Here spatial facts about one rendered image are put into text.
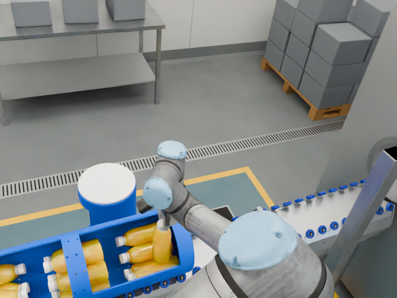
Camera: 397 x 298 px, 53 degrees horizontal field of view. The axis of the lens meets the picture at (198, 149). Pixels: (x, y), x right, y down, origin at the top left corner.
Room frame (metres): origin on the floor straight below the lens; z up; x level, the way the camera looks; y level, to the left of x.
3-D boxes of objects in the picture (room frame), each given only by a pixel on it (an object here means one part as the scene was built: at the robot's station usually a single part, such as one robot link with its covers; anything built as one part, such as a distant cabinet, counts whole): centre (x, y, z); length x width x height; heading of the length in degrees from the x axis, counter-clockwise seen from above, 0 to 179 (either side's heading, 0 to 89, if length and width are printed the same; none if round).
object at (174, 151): (0.94, 0.08, 1.61); 0.10 x 0.09 x 0.12; 173
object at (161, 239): (0.93, 0.09, 1.20); 0.07 x 0.07 x 0.19
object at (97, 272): (0.79, 0.37, 1.11); 0.19 x 0.07 x 0.07; 119
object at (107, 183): (1.36, 0.43, 1.03); 0.28 x 0.28 x 0.01
